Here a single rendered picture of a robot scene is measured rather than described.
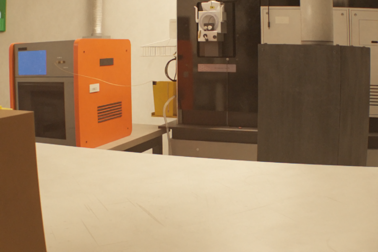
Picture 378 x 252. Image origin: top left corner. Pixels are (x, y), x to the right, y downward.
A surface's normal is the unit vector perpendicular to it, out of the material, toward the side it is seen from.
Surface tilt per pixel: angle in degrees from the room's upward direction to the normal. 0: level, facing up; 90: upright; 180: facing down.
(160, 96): 93
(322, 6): 90
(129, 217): 0
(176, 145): 90
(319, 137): 90
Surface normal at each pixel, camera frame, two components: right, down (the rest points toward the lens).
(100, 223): 0.00, -0.99
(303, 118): -0.65, 0.10
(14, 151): 0.92, 0.04
